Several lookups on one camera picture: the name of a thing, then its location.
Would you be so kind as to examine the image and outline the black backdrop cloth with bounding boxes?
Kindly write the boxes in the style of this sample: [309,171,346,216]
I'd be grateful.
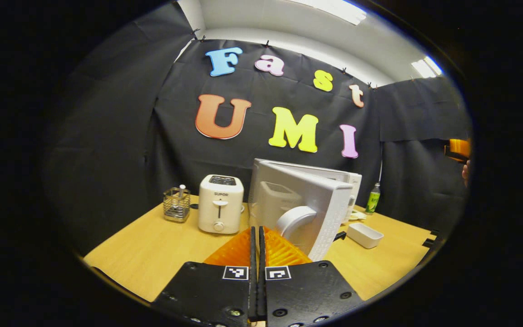
[44,2,471,255]

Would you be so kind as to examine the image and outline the white toaster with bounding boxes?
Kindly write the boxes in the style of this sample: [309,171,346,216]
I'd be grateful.
[198,174,245,235]

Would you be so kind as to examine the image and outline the green drink bottle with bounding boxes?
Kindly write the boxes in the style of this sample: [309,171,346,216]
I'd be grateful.
[365,183,381,215]

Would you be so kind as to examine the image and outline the white rectangular tray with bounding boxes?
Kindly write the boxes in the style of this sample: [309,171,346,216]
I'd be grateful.
[347,223,385,249]

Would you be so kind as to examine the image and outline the small ceiling light panel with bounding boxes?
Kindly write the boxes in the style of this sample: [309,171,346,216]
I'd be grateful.
[411,56,444,79]

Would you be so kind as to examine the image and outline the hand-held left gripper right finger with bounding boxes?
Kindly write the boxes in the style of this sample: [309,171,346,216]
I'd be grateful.
[259,226,364,327]

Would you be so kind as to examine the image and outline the metal wire utensil holder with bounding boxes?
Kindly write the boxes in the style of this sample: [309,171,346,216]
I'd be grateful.
[163,184,191,223]

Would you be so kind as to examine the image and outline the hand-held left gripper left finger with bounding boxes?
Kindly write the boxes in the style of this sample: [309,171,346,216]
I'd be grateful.
[152,226,258,327]

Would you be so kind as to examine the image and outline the large ceiling light panel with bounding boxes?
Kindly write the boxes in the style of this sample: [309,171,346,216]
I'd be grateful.
[289,0,366,25]

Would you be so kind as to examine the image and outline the white microwave oven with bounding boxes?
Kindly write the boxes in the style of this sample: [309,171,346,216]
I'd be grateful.
[248,158,363,263]

